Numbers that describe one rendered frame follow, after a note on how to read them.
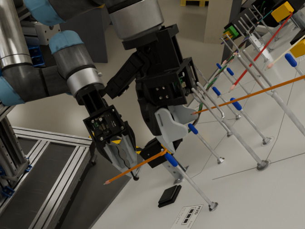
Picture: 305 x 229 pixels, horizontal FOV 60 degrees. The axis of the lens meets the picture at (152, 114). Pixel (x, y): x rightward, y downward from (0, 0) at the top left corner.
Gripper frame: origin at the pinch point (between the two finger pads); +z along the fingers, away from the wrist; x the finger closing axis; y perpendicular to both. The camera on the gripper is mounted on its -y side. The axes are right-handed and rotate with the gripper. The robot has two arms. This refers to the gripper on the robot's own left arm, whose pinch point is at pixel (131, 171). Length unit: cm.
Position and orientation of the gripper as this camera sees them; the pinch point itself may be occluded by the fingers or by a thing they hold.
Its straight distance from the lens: 60.8
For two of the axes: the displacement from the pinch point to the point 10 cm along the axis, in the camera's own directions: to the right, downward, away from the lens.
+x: 8.8, -4.7, 0.8
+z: 4.7, 8.7, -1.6
